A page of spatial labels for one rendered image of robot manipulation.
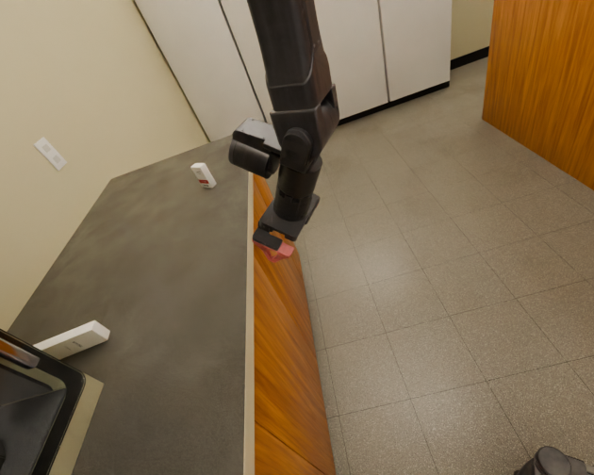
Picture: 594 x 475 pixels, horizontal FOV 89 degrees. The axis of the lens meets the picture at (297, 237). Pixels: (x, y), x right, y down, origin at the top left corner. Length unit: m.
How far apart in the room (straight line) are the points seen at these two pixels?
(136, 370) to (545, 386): 1.39
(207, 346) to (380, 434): 0.97
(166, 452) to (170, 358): 0.16
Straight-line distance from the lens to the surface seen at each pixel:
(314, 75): 0.35
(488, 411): 1.50
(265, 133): 0.43
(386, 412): 1.47
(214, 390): 0.59
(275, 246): 0.48
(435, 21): 3.48
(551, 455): 1.16
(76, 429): 0.72
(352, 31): 3.22
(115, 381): 0.74
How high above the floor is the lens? 1.41
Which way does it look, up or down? 41 degrees down
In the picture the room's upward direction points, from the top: 23 degrees counter-clockwise
